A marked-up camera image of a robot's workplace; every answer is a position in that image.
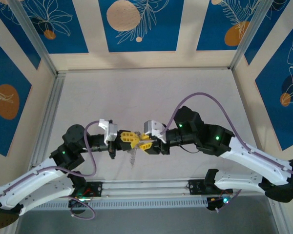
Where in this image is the clear plastic bag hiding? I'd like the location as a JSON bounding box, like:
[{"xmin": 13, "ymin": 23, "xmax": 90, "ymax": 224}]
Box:
[{"xmin": 127, "ymin": 145, "xmax": 138, "ymax": 168}]

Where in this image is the aluminium side rail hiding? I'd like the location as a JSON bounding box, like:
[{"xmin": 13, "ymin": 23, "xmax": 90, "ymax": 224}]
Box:
[{"xmin": 31, "ymin": 73, "xmax": 65, "ymax": 169}]

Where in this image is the thin black wire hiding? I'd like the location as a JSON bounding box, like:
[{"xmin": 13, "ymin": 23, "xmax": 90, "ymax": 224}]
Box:
[{"xmin": 180, "ymin": 145, "xmax": 200, "ymax": 155}]

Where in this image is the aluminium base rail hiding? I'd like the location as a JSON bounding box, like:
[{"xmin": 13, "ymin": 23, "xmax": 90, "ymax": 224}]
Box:
[{"xmin": 101, "ymin": 180, "xmax": 191, "ymax": 196}]

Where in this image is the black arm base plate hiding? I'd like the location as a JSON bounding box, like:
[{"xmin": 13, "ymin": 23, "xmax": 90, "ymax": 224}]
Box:
[
  {"xmin": 72, "ymin": 180, "xmax": 104, "ymax": 198},
  {"xmin": 187, "ymin": 179, "xmax": 210, "ymax": 195}
]

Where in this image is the grey slotted cable duct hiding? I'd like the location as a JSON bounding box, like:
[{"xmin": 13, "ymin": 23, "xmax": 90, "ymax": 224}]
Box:
[{"xmin": 34, "ymin": 196, "xmax": 209, "ymax": 211}]

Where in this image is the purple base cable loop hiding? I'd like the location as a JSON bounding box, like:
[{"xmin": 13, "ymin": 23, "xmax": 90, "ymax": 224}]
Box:
[
  {"xmin": 209, "ymin": 189, "xmax": 242, "ymax": 213},
  {"xmin": 64, "ymin": 194, "xmax": 96, "ymax": 220}
]

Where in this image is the aluminium frame post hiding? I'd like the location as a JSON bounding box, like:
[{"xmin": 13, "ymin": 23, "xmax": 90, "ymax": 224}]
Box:
[
  {"xmin": 229, "ymin": 0, "xmax": 271, "ymax": 71},
  {"xmin": 8, "ymin": 0, "xmax": 59, "ymax": 75}
]

